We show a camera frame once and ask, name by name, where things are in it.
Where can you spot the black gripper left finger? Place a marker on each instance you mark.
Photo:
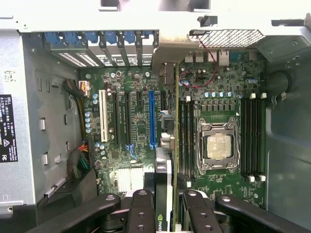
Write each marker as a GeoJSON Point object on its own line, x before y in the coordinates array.
{"type": "Point", "coordinates": [141, 213]}

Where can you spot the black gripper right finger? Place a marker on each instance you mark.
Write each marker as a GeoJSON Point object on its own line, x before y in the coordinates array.
{"type": "Point", "coordinates": [199, 216]}

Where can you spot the silver chipset heatsink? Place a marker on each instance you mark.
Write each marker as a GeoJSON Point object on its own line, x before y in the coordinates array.
{"type": "Point", "coordinates": [126, 179]}

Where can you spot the metal CPU socket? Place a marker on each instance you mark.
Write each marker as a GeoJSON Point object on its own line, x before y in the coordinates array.
{"type": "Point", "coordinates": [201, 145]}

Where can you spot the black plastic shroud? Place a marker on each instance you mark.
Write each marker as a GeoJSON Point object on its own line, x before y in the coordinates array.
{"type": "Point", "coordinates": [73, 191]}

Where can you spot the installed CPU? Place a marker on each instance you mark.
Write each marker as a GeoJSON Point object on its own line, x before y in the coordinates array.
{"type": "Point", "coordinates": [219, 146]}

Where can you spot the RAM slot white latches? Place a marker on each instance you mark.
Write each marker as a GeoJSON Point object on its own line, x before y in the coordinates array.
{"type": "Point", "coordinates": [250, 138]}
{"type": "Point", "coordinates": [187, 136]}
{"type": "Point", "coordinates": [262, 138]}

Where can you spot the blue expansion slot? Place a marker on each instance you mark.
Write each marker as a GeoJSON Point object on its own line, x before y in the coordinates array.
{"type": "Point", "coordinates": [152, 119]}

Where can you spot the long black expansion slot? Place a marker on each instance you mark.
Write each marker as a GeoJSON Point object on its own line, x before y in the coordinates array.
{"type": "Point", "coordinates": [129, 119]}

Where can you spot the white expansion slot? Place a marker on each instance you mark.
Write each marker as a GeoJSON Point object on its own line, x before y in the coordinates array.
{"type": "Point", "coordinates": [103, 116]}

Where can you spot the black open PC case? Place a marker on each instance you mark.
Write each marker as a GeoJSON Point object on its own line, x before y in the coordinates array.
{"type": "Point", "coordinates": [286, 145]}

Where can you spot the short black expansion slot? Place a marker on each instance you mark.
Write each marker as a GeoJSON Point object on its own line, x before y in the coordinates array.
{"type": "Point", "coordinates": [163, 100]}
{"type": "Point", "coordinates": [139, 99]}

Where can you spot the green motherboard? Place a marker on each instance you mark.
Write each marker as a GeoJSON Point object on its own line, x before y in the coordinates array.
{"type": "Point", "coordinates": [218, 85]}

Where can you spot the silver power supply unit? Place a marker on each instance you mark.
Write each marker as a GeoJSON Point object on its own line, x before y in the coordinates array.
{"type": "Point", "coordinates": [14, 60]}

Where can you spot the black intrusion switch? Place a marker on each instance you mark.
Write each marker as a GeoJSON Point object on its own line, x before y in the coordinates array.
{"type": "Point", "coordinates": [207, 21]}

